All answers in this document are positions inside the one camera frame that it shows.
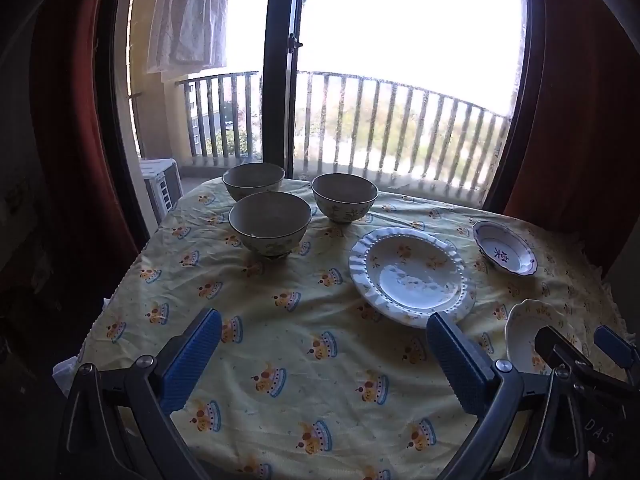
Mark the balcony railing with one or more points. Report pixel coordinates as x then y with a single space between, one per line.
380 81

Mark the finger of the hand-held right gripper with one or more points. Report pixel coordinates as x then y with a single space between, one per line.
612 345
555 347

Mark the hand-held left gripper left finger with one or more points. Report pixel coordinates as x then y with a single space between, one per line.
192 360

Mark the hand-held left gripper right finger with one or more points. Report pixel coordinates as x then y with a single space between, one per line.
457 365

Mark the yellow floral scalloped plate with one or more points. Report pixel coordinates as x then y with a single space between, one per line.
525 330

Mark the white hanging cloth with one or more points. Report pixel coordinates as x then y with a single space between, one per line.
190 20

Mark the floral ceramic bowl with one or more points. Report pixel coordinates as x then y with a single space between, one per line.
270 222
252 180
345 197

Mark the small blue-rimmed dish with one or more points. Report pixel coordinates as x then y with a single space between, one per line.
505 250

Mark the white air conditioner unit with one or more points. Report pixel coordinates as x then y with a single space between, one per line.
160 185

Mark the yellow printed tablecloth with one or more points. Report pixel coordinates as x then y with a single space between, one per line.
300 340

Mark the black sliding door frame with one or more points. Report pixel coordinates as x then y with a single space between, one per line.
280 85

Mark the red curtain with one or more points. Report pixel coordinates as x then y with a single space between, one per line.
565 135
75 110

